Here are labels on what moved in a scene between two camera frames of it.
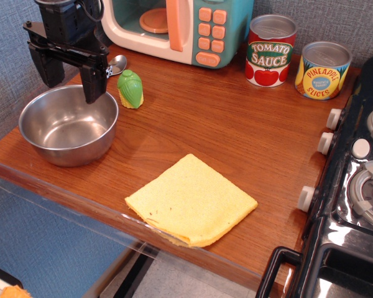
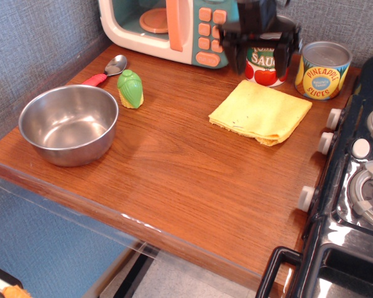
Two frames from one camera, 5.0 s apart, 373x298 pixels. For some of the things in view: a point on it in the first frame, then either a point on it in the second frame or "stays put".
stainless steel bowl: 67,130 stays put
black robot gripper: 66,30 → 258,23
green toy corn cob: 130,89 stays put
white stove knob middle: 325,143 stays put
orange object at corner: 14,292 stays put
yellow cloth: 191,202 → 263,112
